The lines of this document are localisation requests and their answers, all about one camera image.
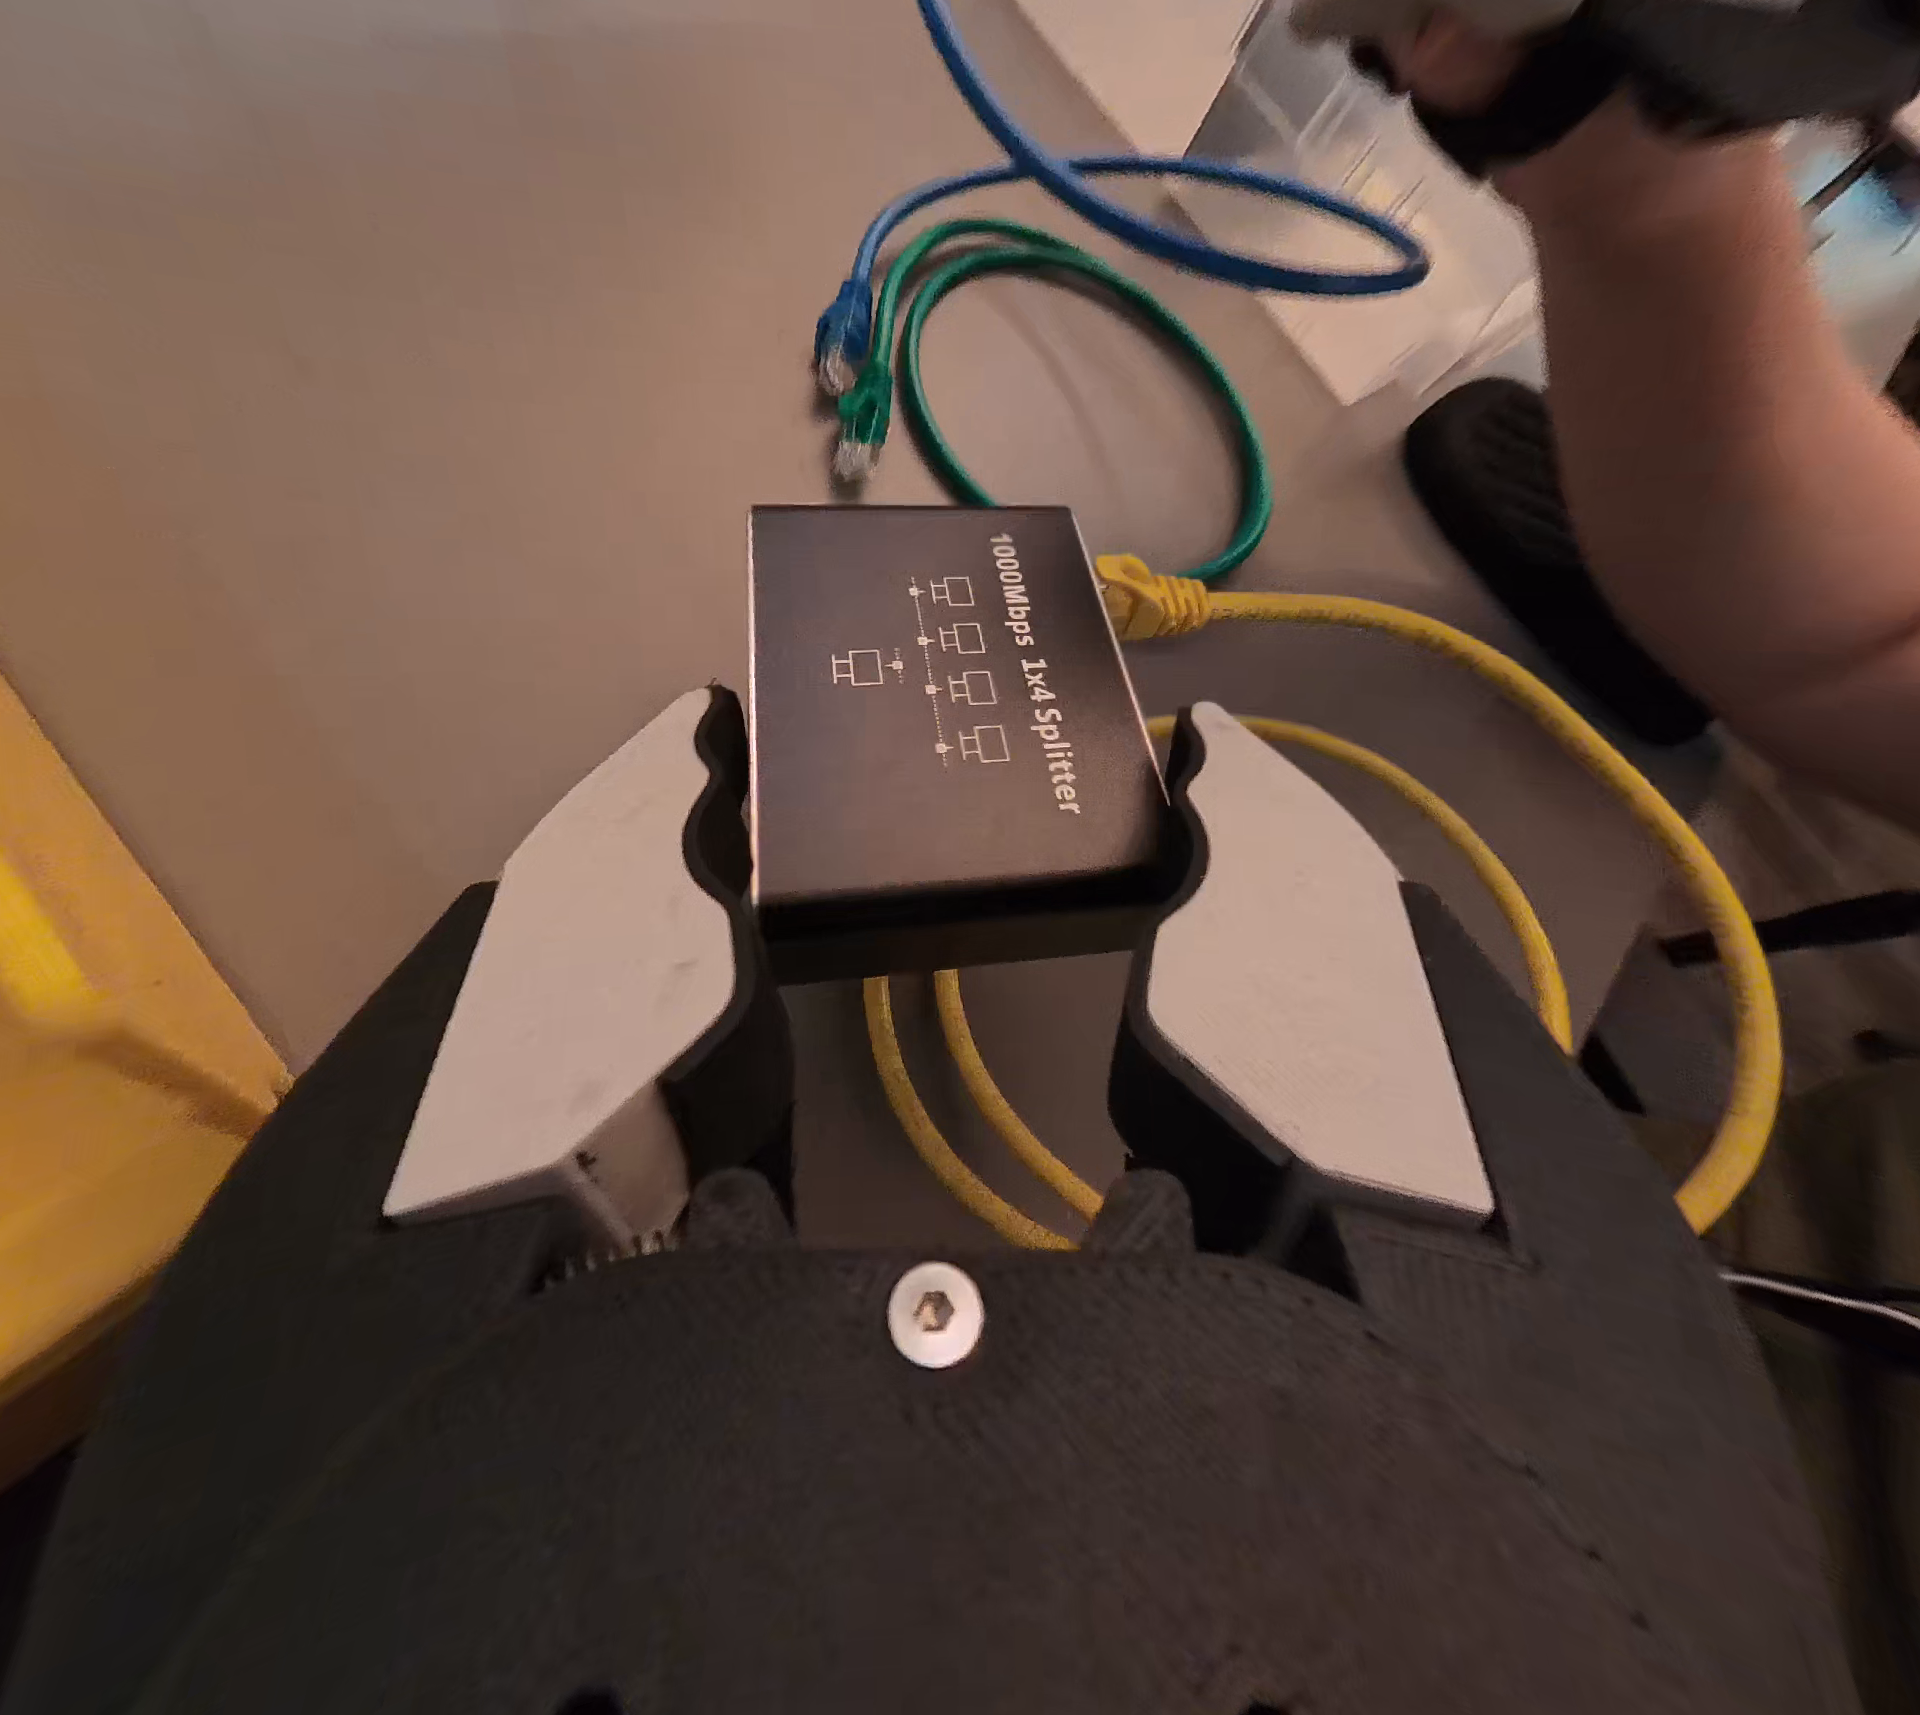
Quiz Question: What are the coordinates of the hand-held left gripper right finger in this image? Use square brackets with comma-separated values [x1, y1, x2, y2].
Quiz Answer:
[1106, 701, 1499, 1262]

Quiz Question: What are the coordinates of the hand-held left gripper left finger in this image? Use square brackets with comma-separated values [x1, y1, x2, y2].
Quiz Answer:
[385, 685, 794, 1242]

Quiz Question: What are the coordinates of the yellow ethernet cable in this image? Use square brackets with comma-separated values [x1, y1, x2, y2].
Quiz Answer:
[863, 549, 1785, 1254]

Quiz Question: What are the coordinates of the black ethernet splitter box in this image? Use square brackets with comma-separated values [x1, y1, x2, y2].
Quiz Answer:
[747, 503, 1173, 985]

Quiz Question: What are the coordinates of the blue ethernet cable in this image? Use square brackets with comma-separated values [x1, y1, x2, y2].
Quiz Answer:
[814, 0, 1432, 397]

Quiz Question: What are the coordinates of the person's right forearm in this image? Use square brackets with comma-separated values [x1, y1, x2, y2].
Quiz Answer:
[1522, 229, 1920, 793]

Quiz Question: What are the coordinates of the person's right hand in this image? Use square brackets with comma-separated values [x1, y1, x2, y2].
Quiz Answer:
[1380, 11, 1830, 295]

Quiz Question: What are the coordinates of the black mesh pad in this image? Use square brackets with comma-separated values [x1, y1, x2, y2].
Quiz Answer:
[1402, 377, 1720, 749]

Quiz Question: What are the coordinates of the yellow plastic bin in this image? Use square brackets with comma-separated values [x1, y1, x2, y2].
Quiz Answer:
[0, 671, 295, 1490]

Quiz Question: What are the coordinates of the green ethernet cable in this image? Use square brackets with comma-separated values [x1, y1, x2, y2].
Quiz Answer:
[835, 219, 1275, 583]

